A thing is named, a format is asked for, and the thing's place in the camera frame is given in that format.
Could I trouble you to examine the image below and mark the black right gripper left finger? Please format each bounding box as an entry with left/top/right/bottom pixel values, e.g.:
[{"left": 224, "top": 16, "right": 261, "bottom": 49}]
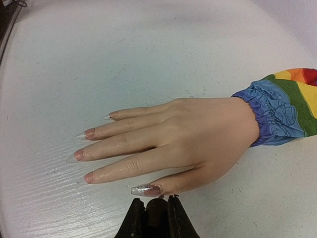
[{"left": 115, "top": 198, "right": 146, "bottom": 238}]

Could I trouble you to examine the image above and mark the black nail polish brush cap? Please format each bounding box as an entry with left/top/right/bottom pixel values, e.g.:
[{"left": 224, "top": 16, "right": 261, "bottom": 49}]
[{"left": 145, "top": 195, "right": 169, "bottom": 238}]

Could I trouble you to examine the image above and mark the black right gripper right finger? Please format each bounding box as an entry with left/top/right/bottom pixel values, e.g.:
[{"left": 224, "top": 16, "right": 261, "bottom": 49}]
[{"left": 167, "top": 195, "right": 200, "bottom": 238}]

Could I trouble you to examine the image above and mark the rainbow striped jacket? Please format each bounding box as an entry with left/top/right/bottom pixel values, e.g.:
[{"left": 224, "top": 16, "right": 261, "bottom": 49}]
[{"left": 233, "top": 68, "right": 317, "bottom": 147}]

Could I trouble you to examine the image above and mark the mannequin hand with clear nails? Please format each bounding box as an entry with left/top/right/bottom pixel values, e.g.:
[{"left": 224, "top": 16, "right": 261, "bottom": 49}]
[{"left": 68, "top": 97, "right": 260, "bottom": 196}]

